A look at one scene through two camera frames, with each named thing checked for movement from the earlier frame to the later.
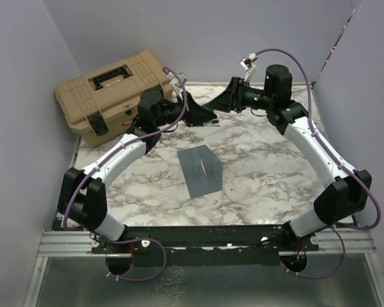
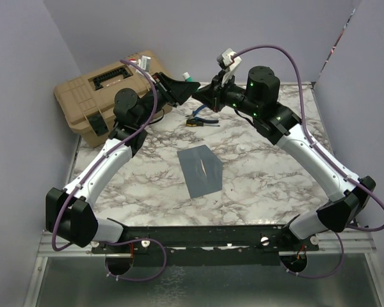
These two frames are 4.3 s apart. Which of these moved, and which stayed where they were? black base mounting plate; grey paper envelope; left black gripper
Moved: left black gripper
Stayed: grey paper envelope; black base mounting plate
